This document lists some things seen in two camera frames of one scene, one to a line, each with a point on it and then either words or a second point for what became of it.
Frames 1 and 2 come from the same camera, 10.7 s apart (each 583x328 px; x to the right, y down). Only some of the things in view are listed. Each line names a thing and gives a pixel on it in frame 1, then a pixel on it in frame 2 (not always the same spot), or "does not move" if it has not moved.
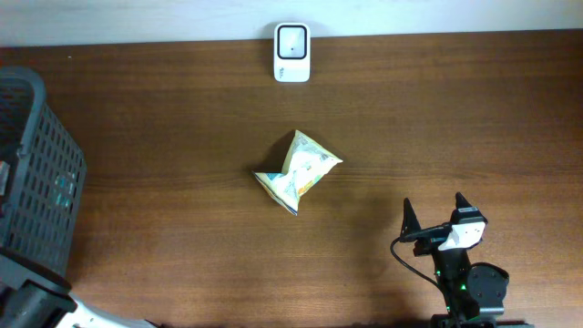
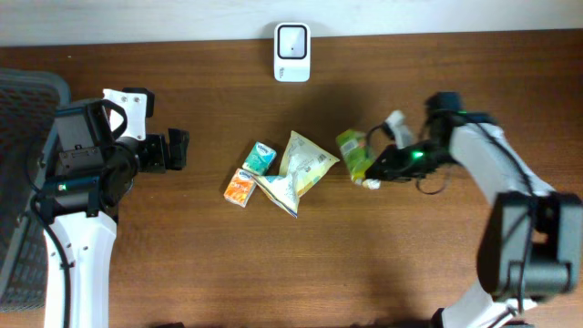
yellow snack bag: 307,164 does not move
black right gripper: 431,232 -> 393,160
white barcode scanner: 291,52 does not move
